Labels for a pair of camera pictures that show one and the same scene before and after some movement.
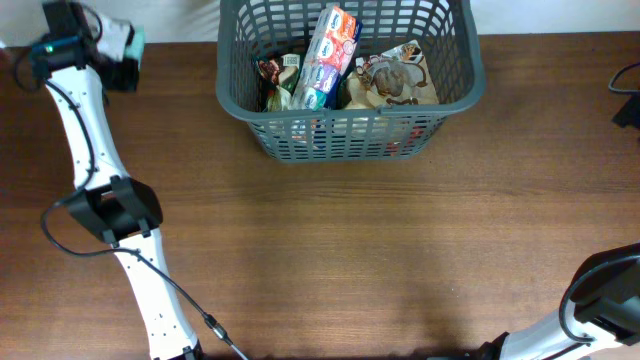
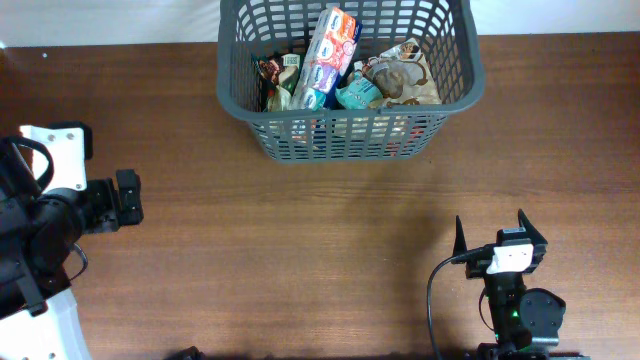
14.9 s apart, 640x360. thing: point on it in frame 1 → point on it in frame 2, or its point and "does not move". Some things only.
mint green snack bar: [135, 47] → [359, 94]
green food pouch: [277, 75] does not move
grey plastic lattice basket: [444, 31] does not move
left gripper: [131, 77] → [107, 218]
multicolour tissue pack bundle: [332, 39] does not move
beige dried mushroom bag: [397, 76] does not move
